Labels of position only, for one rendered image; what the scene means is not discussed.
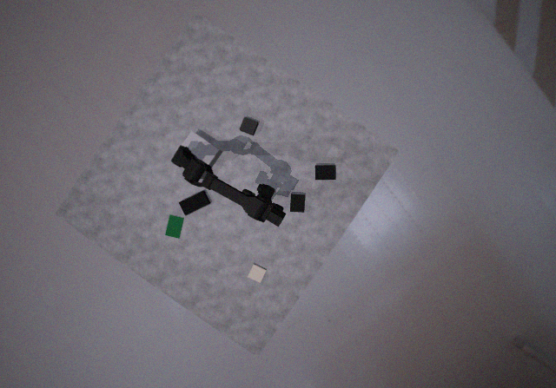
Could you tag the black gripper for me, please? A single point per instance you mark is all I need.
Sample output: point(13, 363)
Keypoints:
point(245, 191)

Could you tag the green rectangular block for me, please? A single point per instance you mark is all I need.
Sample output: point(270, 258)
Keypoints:
point(174, 226)

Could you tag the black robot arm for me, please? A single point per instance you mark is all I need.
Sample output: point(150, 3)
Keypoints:
point(256, 207)

